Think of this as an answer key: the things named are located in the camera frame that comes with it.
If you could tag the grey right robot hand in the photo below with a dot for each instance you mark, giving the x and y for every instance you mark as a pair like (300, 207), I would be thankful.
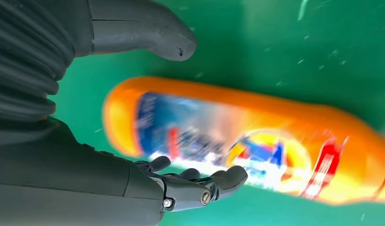
(71, 187)

